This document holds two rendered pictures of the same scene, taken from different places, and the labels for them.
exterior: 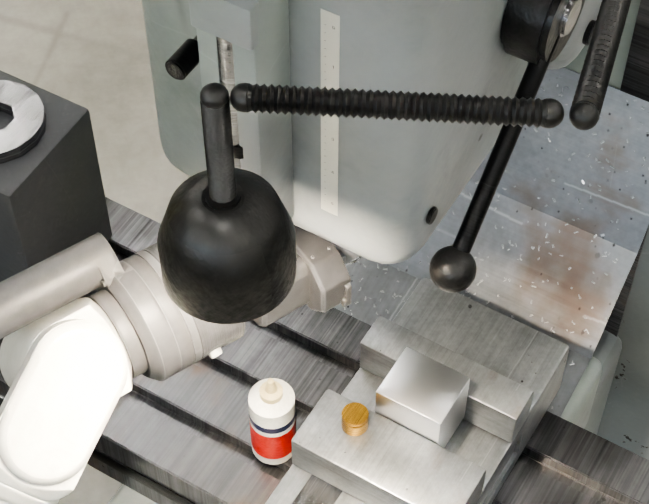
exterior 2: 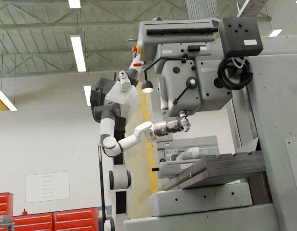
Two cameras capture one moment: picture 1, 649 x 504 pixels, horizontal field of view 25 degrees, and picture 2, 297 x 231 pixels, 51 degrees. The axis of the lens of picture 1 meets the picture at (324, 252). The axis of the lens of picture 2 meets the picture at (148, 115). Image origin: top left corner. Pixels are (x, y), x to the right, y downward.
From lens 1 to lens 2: 1.97 m
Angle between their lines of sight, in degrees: 83
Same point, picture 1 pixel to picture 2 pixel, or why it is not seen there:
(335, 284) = (175, 121)
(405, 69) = (168, 78)
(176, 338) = (157, 124)
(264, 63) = (160, 83)
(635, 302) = (271, 190)
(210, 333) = (161, 125)
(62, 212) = not seen: hidden behind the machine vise
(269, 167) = (162, 96)
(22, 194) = (174, 156)
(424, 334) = not seen: hidden behind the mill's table
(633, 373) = (278, 214)
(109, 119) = not seen: outside the picture
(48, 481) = (137, 129)
